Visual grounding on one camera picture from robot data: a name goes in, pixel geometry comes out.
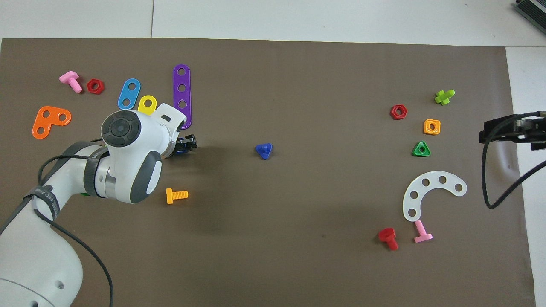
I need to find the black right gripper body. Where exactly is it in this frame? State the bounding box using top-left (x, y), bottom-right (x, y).
top-left (516, 111), bottom-right (546, 151)

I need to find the orange plastic screw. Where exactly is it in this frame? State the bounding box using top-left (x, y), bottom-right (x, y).
top-left (166, 188), bottom-right (189, 205)

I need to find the lime green cross-head screw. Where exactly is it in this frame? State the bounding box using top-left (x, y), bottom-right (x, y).
top-left (434, 89), bottom-right (456, 105)

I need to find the pink plastic screw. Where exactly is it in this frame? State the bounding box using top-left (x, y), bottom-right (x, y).
top-left (413, 220), bottom-right (434, 244)
top-left (59, 71), bottom-right (83, 94)

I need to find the red hexagonal-head screw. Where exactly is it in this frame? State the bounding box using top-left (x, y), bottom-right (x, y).
top-left (378, 228), bottom-right (399, 251)

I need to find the yellow three-hole plate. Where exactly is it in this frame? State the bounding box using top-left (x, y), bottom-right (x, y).
top-left (137, 95), bottom-right (157, 116)

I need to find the purple four-hole plate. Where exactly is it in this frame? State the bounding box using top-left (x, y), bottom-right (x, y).
top-left (173, 64), bottom-right (192, 130)

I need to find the blue two-hole plate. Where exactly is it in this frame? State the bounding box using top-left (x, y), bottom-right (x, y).
top-left (117, 78), bottom-right (141, 111)

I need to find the white curved five-hole plate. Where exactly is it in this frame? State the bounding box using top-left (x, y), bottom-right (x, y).
top-left (402, 171), bottom-right (468, 222)

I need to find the black ribbed device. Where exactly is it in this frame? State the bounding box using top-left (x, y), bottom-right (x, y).
top-left (513, 0), bottom-right (546, 35)

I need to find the orange angled three-hole plate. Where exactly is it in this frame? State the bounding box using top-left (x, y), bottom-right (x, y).
top-left (32, 106), bottom-right (72, 140)

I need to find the brown table mat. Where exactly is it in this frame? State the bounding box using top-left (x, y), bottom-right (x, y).
top-left (0, 38), bottom-right (536, 307)

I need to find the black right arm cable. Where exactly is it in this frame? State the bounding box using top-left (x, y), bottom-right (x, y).
top-left (482, 112), bottom-right (546, 209)

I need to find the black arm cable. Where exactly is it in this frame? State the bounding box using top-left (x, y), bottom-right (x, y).
top-left (482, 112), bottom-right (546, 209)
top-left (30, 141), bottom-right (115, 307)

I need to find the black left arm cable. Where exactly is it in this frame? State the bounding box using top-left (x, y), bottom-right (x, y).
top-left (30, 141), bottom-right (115, 307)

